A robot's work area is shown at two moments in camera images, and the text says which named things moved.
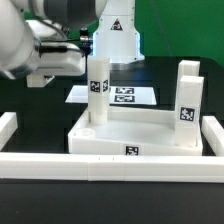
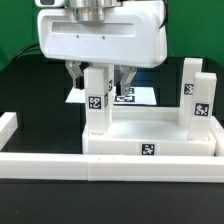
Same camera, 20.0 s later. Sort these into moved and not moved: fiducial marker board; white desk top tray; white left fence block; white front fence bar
Moved: white desk top tray
Not moved: fiducial marker board; white left fence block; white front fence bar
